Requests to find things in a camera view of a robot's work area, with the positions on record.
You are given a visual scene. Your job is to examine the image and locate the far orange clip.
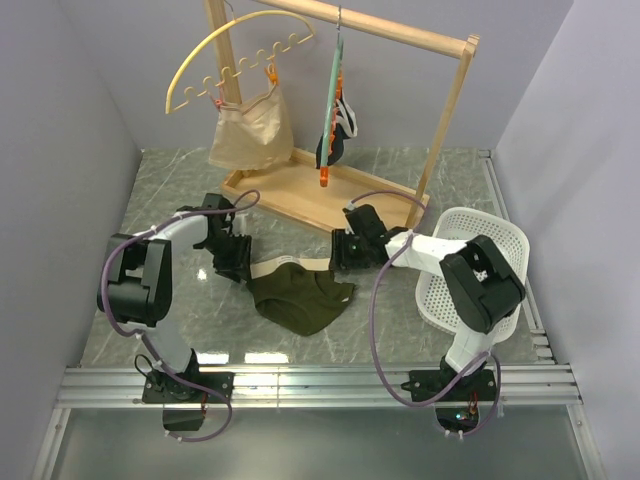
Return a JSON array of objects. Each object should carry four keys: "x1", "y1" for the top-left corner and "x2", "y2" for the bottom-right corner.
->
[{"x1": 335, "y1": 69, "x2": 344, "y2": 101}]

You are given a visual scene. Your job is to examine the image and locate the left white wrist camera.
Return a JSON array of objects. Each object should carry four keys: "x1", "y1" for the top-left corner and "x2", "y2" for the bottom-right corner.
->
[{"x1": 224, "y1": 212, "x2": 250, "y2": 235}]

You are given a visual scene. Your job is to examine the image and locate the navy blue underwear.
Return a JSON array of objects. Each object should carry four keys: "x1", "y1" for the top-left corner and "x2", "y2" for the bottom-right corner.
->
[{"x1": 327, "y1": 95, "x2": 358, "y2": 166}]

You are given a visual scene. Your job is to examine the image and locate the wooden clothes rack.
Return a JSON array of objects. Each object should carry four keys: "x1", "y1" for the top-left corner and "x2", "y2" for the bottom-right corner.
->
[{"x1": 204, "y1": 1, "x2": 479, "y2": 231}]

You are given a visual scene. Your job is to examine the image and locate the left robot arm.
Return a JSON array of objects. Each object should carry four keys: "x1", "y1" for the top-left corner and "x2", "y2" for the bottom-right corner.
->
[{"x1": 97, "y1": 193, "x2": 252, "y2": 403}]

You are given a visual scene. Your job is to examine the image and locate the olive green underwear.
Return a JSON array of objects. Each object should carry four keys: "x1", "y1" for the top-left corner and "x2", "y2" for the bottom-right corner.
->
[{"x1": 247, "y1": 255, "x2": 356, "y2": 337}]

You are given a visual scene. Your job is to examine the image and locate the beige underwear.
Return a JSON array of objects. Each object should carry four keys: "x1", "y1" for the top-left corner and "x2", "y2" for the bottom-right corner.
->
[{"x1": 209, "y1": 85, "x2": 294, "y2": 171}]

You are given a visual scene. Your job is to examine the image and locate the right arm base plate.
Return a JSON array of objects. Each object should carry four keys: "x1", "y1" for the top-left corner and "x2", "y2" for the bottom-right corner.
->
[{"x1": 401, "y1": 369, "x2": 498, "y2": 402}]

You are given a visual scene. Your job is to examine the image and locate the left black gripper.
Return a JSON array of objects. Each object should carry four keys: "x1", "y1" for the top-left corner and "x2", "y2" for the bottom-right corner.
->
[{"x1": 200, "y1": 232, "x2": 252, "y2": 282}]

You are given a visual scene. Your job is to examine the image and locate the green wire hanger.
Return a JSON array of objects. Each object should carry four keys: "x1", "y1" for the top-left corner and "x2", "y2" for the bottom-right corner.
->
[{"x1": 319, "y1": 6, "x2": 343, "y2": 171}]

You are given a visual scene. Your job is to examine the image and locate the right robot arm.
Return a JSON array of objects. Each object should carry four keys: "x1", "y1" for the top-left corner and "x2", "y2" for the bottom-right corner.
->
[{"x1": 329, "y1": 204, "x2": 525, "y2": 407}]

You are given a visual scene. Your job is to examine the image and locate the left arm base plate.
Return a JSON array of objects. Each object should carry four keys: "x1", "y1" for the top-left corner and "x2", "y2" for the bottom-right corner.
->
[{"x1": 141, "y1": 370, "x2": 235, "y2": 404}]

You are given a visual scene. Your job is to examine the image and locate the orange clip on yellow hanger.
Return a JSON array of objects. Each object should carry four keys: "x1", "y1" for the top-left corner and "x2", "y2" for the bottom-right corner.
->
[{"x1": 264, "y1": 63, "x2": 279, "y2": 85}]

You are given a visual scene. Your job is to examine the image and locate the end orange clip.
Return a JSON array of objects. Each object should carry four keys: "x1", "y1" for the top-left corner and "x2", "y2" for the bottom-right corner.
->
[{"x1": 320, "y1": 167, "x2": 329, "y2": 188}]

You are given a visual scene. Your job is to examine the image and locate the aluminium mounting rail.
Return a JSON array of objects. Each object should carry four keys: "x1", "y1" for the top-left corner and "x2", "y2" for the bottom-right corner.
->
[{"x1": 34, "y1": 314, "x2": 605, "y2": 479}]

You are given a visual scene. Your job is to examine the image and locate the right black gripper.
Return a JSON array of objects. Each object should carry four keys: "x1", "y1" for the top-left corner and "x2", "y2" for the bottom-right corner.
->
[{"x1": 328, "y1": 229, "x2": 371, "y2": 271}]

